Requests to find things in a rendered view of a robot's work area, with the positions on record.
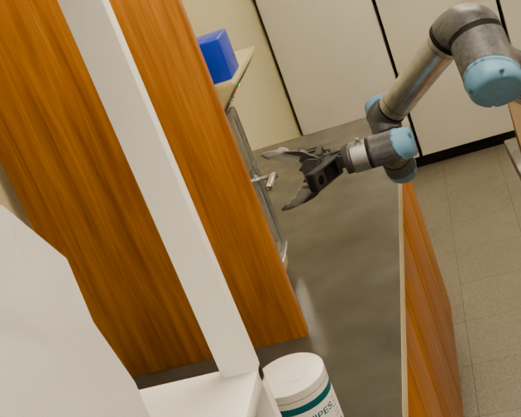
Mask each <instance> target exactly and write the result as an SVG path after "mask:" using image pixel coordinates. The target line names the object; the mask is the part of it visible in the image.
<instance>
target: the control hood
mask: <svg viewBox="0 0 521 417"><path fill-rule="evenodd" d="M255 51H256V47H255V46H249V47H247V48H244V49H241V50H237V51H234V53H235V56H236V58H237V62H238V64H239V67H238V69H237V71H236V73H235V74H234V75H233V77H232V79H229V80H227V81H224V82H221V83H218V84H215V88H216V90H217V94H218V96H219V98H220V100H221V103H222V106H223V109H224V110H225V108H226V106H227V104H228V102H229V100H230V98H231V96H232V94H233V92H234V90H235V88H236V87H237V85H238V83H239V81H240V80H241V77H242V76H244V75H243V74H244V73H245V72H246V69H247V67H248V65H249V64H250V62H251V59H252V57H253V55H254V53H255ZM242 78H243V77H242Z"/></svg>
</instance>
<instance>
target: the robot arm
mask: <svg viewBox="0 0 521 417"><path fill-rule="evenodd" d="M453 60H454V61H455V63H456V67H457V68H458V71H459V73H460V76H461V79H462V82H463V86H464V89H465V91H466V92H467V94H468V95H469V97H470V99H471V100H472V102H474V103H475V104H477V105H479V106H481V107H485V108H492V107H493V106H495V107H500V106H503V105H505V104H508V103H511V102H513V101H514V102H516V103H518V104H520V105H521V50H518V49H516V48H514V47H512V46H511V44H510V43H509V40H508V37H507V36H506V34H505V31H504V28H503V27H502V24H501V22H500V20H499V18H498V17H497V15H496V14H495V13H494V12H493V11H492V10H490V9H489V8H488V7H485V6H483V5H480V4H477V3H463V4H459V5H456V6H454V7H451V8H449V9H447V10H446V11H445V12H444V13H442V14H441V15H440V16H439V17H438V18H437V19H436V21H435V22H434V23H433V24H432V25H431V26H430V28H429V30H428V38H427V40H426V41H425V42H424V43H423V45H422V46H421V47H420V48H419V50H418V51H417V53H416V54H415V55H414V57H413V58H412V59H411V61H410V62H409V63H408V64H407V65H406V67H405V68H404V69H403V71H402V72H401V73H400V75H399V76H398V78H397V79H396V80H395V81H394V82H393V83H392V85H391V86H390V88H389V89H388V90H387V91H386V93H383V94H377V95H375V96H373V97H372V98H370V99H368V100H367V101H366V104H365V111H366V120H367V122H368V123H369V124H370V129H371V131H372V134H373V136H369V137H364V138H362V139H359V138H356V139H355V141H351V142H348V145H347V144H344V145H341V149H337V150H335V151H330V149H327V150H324V149H323V145H321V146H315V147H313V148H309V149H307V150H292V151H289V149H288V148H285V147H280V148H279V149H277V150H274V151H266V152H264V153H261V156H263V157H265V158H266V159H267V160H270V159H273V160H276V161H284V162H286V163H287V164H288V165H295V164H296V163H298V162H301V164H302V166H301V167H299V171H302V172H303V174H304V183H305V182H306V183H307V184H308V185H307V186H301V187H300V188H299V192H298V193H297V195H295V196H294V197H293V198H292V199H291V201H290V202H288V203H286V204H285V206H284V207H283V208H282V209H281V210H282V211H285V210H289V209H293V208H296V207H298V206H299V205H301V204H304V203H306V202H308V201H309V200H311V199H313V198H315V197H316V196H317V195H318V194H319V192H320V191H321V190H323V189H324V188H325V187H327V186H328V185H329V184H330V183H332V182H333V181H334V180H335V179H336V178H337V177H338V176H339V175H341V174H342V173H343V169H342V168H346V169H347V172H348V174H352V173H355V172H356V173H360V172H362V171H366V170H371V169H373V168H376V167H379V166H383V167H384V169H385V173H386V175H387V176H388V177H389V178H390V179H391V180H392V181H394V182H395V183H398V184H404V183H407V182H409V181H410V180H411V179H412V178H413V177H414V176H415V175H416V172H417V166H416V160H415V159H414V158H413V157H414V156H416V155H417V154H418V149H417V146H416V142H415V139H414V136H413V132H412V130H411V128H410V127H402V124H401V122H402V121H403V120H404V119H405V117H406V116H407V115H408V114H409V112H410V111H411V110H412V109H413V107H414V106H415V105H416V104H417V103H418V101H419V100H420V99H421V98H422V96H423V95H424V94H425V93H426V92H427V91H428V90H429V89H430V87H431V86H432V85H433V84H434V82H435V81H436V80H437V79H438V78H439V76H440V75H441V74H442V73H443V71H444V70H445V69H446V68H447V67H448V66H449V64H451V62H452V61H453ZM316 148H317V149H316ZM326 151H328V152H326Z"/></svg>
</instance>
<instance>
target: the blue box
mask: <svg viewBox="0 0 521 417"><path fill-rule="evenodd" d="M196 38H197V41H198V44H199V47H200V49H201V51H202V53H203V58H204V59H205V62H206V64H207V67H208V70H209V73H210V75H211V77H212V79H213V83H214V84H218V83H221V82H224V81H227V80H229V79H232V77H233V75H234V74H235V73H236V71H237V69H238V67H239V64H238V62H237V58H236V56H235V53H234V50H233V49H232V44H231V42H230V40H229V37H228V35H227V31H226V29H225V28H223V29H220V30H217V31H214V32H211V33H208V34H206V35H203V36H199V37H196Z"/></svg>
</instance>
